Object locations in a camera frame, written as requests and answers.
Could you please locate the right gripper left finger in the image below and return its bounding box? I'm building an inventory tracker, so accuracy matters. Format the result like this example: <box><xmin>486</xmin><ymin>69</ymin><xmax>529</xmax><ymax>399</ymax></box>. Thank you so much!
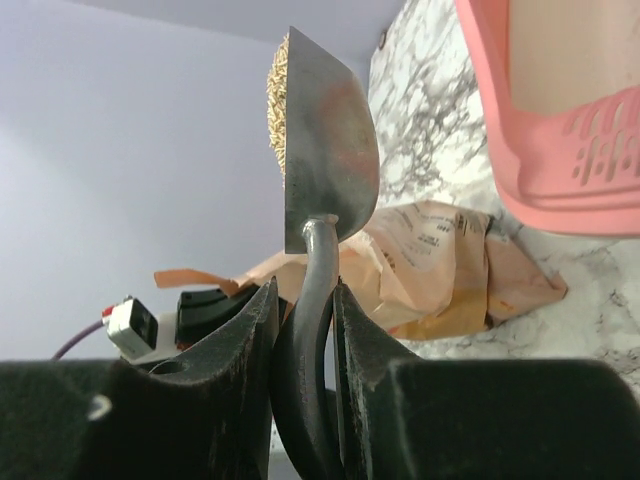
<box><xmin>107</xmin><ymin>280</ymin><xmax>279</xmax><ymax>479</ymax></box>

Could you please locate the orange cat litter bag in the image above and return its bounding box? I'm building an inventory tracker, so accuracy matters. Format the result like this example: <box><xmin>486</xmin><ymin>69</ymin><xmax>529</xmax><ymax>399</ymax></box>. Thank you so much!
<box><xmin>153</xmin><ymin>199</ymin><xmax>569</xmax><ymax>342</ymax></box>

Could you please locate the pink litter box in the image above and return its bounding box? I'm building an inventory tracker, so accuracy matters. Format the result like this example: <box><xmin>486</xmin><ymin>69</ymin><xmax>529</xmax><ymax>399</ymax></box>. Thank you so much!
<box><xmin>456</xmin><ymin>1</ymin><xmax>639</xmax><ymax>238</ymax></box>

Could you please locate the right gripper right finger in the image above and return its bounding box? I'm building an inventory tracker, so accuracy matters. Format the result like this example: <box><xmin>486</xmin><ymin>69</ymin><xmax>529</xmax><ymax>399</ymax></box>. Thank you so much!
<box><xmin>333</xmin><ymin>284</ymin><xmax>425</xmax><ymax>479</ymax></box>

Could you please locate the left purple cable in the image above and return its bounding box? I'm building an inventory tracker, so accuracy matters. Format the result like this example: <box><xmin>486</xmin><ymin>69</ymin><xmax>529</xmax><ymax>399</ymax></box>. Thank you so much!
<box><xmin>52</xmin><ymin>322</ymin><xmax>109</xmax><ymax>361</ymax></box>

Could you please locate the silver metal scoop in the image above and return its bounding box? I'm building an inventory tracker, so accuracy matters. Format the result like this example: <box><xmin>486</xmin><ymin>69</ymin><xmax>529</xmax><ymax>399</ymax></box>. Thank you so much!
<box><xmin>270</xmin><ymin>27</ymin><xmax>380</xmax><ymax>479</ymax></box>

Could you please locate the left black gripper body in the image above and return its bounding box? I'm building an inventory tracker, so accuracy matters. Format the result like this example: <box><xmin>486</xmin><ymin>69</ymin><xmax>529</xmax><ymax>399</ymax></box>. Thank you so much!
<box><xmin>175</xmin><ymin>285</ymin><xmax>258</xmax><ymax>345</ymax></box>

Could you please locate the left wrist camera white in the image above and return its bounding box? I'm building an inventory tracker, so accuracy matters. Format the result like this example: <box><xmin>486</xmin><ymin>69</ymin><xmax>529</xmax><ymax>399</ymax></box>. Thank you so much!
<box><xmin>101</xmin><ymin>296</ymin><xmax>180</xmax><ymax>365</ymax></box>

